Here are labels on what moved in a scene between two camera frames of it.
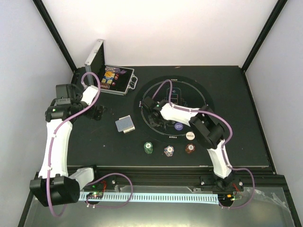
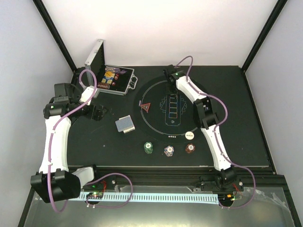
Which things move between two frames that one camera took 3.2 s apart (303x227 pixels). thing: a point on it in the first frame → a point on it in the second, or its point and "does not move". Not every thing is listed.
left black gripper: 99,113 does not move
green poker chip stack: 148,147 does not move
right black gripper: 153,123 → 169,90
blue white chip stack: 169,151 does not move
